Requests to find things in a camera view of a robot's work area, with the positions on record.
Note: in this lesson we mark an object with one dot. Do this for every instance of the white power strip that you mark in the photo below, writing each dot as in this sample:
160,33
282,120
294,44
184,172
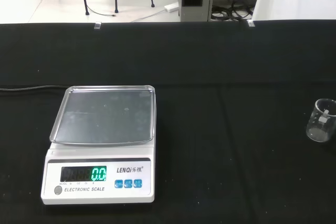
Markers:
172,6

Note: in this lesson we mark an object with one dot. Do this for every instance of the clear cloth clip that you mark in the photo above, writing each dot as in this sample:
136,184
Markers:
250,23
97,25

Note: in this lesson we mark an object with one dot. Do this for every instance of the black bench cloth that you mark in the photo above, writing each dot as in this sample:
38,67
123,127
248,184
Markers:
210,77

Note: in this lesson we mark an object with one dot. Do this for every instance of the white electronic balance steel pan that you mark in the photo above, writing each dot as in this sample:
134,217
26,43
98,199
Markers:
99,155

